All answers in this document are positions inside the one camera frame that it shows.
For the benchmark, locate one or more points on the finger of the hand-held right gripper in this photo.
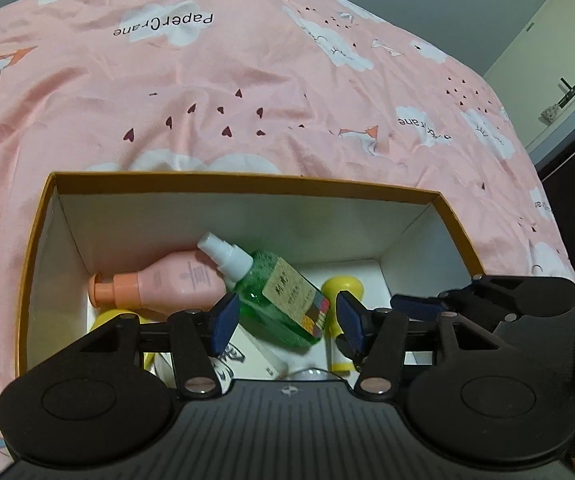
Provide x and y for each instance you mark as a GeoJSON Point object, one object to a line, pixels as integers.
{"type": "Point", "coordinates": [497, 292]}
{"type": "Point", "coordinates": [415, 306]}

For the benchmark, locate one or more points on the yellow bottle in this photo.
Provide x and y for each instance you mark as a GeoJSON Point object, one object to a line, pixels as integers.
{"type": "Point", "coordinates": [342, 290]}

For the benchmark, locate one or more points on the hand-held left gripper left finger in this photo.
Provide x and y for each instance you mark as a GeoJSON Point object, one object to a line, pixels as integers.
{"type": "Point", "coordinates": [225, 322]}

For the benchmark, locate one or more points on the white door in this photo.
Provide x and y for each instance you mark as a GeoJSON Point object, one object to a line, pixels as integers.
{"type": "Point", "coordinates": [552, 40]}

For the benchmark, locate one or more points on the pink lotion bottle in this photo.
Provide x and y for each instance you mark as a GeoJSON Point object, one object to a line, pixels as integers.
{"type": "Point", "coordinates": [177, 280]}

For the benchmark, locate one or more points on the yellow plastic toy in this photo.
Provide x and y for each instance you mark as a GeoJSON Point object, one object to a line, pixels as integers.
{"type": "Point", "coordinates": [107, 319]}

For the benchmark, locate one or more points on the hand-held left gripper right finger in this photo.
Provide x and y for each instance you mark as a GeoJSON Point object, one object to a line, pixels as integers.
{"type": "Point", "coordinates": [350, 325]}

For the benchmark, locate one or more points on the pink printed blanket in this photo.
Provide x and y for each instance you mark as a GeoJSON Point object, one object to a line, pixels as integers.
{"type": "Point", "coordinates": [217, 85]}

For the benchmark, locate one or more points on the cream box with black print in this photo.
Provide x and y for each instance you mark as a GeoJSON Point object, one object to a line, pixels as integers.
{"type": "Point", "coordinates": [252, 357]}

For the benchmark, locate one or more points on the green spray bottle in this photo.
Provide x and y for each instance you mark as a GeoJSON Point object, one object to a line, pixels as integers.
{"type": "Point", "coordinates": [272, 290]}

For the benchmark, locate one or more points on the orange cardboard box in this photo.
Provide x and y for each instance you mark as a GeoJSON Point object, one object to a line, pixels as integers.
{"type": "Point", "coordinates": [267, 220]}

